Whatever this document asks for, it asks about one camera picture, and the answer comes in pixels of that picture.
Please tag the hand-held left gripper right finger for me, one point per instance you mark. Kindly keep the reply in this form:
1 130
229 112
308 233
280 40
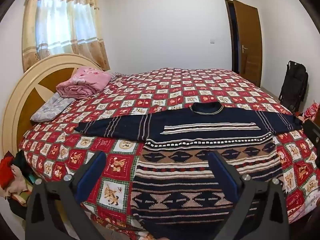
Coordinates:
223 175

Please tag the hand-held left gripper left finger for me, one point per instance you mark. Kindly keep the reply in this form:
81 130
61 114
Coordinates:
91 173

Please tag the navy patterned knit sweater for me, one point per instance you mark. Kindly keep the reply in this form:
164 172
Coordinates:
200 130

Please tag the pile of mixed clothes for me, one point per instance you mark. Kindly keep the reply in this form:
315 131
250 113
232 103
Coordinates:
12 175

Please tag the red plaid cloth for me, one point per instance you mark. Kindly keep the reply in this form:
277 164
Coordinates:
312 111

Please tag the black backpack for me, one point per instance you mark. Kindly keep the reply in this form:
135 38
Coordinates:
295 82

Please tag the grey floral pillow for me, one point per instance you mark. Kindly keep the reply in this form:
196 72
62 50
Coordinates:
51 107

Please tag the pink folded blanket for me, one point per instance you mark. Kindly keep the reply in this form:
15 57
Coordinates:
83 82

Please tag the red patchwork bear bedspread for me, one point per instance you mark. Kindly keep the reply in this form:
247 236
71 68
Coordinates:
175 87

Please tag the cream and brown headboard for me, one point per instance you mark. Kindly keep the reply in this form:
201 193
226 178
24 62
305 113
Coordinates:
15 105

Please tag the brown wooden door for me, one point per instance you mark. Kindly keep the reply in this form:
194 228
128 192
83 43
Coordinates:
248 35

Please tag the beige floral curtain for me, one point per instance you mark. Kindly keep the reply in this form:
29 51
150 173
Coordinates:
98 42

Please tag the white sheer curtain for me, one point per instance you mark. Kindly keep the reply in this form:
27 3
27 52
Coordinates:
62 25

